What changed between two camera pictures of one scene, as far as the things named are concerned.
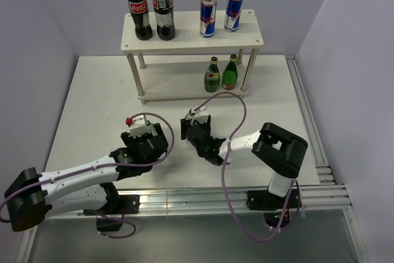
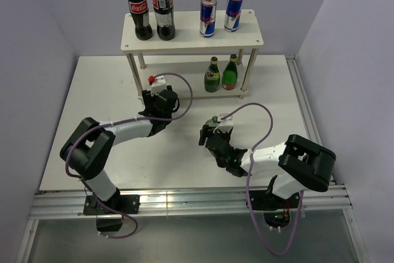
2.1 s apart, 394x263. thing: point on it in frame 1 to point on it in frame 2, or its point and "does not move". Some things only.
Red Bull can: [233, 10] does not move
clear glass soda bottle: [190, 115] to [212, 122]
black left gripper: [130, 141] to [148, 99]
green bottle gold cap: [230, 74] does not move
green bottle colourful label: [212, 76] does not move
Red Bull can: [207, 15] does not move
